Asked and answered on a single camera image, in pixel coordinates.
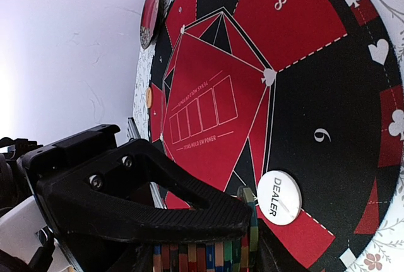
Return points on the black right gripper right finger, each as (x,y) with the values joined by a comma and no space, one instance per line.
(272,255)

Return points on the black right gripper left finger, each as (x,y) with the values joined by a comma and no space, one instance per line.
(97,189)

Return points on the chip row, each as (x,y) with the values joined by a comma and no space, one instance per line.
(236,255)

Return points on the white dealer button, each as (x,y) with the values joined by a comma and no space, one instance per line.
(279,197)

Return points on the orange big blind button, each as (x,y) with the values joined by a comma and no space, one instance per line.
(149,97)

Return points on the round red black poker mat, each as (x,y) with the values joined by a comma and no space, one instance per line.
(308,87)

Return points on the red floral round dish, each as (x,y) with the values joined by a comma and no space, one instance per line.
(150,21)

